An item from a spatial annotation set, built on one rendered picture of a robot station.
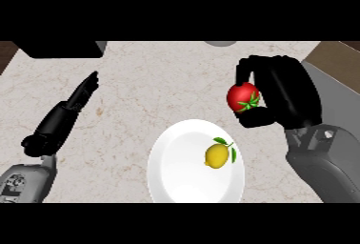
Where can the grey flat panel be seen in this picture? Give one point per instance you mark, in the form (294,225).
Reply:
(335,98)

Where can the yellow lemon with leaves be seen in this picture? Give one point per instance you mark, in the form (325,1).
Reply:
(217,154)

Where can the red tomato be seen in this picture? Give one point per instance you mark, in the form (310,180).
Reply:
(243,97)

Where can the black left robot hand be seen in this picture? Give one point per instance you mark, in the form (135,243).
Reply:
(58,122)

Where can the black appliance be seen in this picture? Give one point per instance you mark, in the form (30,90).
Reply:
(58,48)

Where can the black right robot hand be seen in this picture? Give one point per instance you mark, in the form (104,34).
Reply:
(293,95)

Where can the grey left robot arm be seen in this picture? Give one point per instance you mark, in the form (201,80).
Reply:
(26,182)

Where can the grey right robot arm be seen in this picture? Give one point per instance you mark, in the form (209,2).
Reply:
(324,165)

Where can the white plate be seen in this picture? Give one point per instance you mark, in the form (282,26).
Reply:
(195,165)

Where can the grey rounded object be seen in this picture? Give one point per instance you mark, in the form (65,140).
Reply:
(220,43)

